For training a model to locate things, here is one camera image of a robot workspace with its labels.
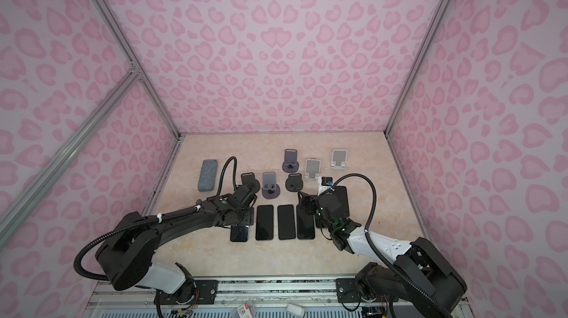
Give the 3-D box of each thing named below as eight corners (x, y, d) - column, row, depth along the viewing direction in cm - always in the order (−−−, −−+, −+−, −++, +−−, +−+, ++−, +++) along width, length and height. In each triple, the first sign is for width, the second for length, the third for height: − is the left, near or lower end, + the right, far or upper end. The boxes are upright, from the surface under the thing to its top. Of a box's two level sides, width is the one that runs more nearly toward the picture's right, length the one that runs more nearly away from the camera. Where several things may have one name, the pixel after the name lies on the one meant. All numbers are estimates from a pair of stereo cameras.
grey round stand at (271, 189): (264, 198, 98) (261, 187, 91) (265, 183, 103) (263, 171, 95) (279, 198, 98) (278, 187, 91) (280, 183, 103) (279, 171, 95)
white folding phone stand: (305, 180, 103) (305, 171, 97) (304, 168, 108) (305, 158, 102) (320, 180, 103) (321, 170, 97) (318, 168, 108) (320, 158, 102)
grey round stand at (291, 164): (283, 172, 107) (282, 159, 99) (283, 162, 111) (282, 149, 103) (298, 172, 107) (299, 159, 99) (298, 162, 111) (298, 148, 103)
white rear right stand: (331, 170, 107) (332, 163, 103) (329, 156, 112) (330, 149, 108) (347, 170, 107) (349, 163, 103) (344, 156, 112) (346, 149, 108)
